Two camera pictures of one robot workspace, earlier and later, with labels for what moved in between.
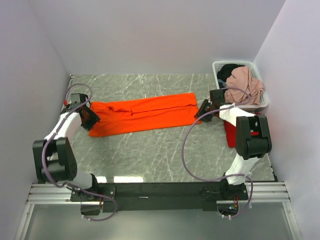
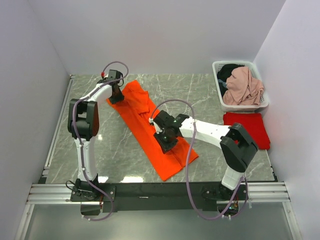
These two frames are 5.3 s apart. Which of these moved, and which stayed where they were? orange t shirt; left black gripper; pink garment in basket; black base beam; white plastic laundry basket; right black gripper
Moved: right black gripper; left black gripper; orange t shirt
Stayed: white plastic laundry basket; black base beam; pink garment in basket
